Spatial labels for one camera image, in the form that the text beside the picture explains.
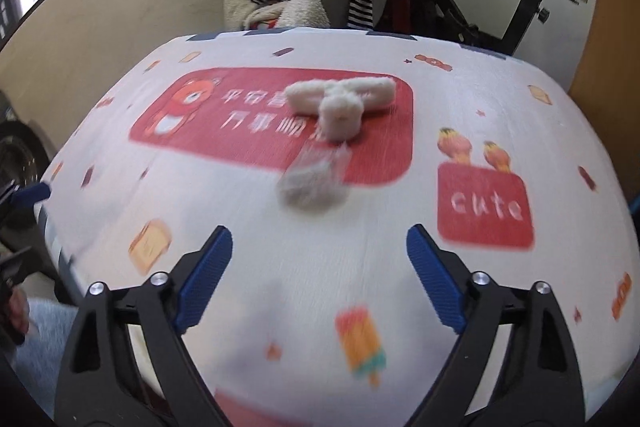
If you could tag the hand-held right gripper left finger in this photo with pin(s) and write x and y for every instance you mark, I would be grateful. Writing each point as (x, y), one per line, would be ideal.
(202, 282)

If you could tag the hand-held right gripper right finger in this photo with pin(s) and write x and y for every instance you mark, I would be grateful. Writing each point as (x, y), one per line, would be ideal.
(435, 282)

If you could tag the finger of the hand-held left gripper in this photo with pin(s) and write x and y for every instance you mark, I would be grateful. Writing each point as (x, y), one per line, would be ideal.
(32, 195)
(12, 263)

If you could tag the white plastic wrapper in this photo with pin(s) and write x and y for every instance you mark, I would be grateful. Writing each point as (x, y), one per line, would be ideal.
(307, 184)

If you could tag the person's left hand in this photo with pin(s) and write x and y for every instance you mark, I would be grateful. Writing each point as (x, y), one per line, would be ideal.
(17, 319)

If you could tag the dark round wheel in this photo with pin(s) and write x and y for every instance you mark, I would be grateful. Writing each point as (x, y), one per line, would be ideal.
(20, 152)

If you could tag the person's light fuzzy pants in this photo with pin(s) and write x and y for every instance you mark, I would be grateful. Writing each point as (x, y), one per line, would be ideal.
(50, 357)

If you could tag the printed bear table mat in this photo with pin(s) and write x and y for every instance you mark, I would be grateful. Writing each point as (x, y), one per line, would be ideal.
(310, 267)

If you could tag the white fuzzy cloth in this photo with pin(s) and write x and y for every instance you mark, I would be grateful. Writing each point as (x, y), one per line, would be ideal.
(340, 107)

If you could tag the wooden door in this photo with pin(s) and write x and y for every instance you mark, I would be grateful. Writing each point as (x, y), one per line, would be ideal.
(615, 57)

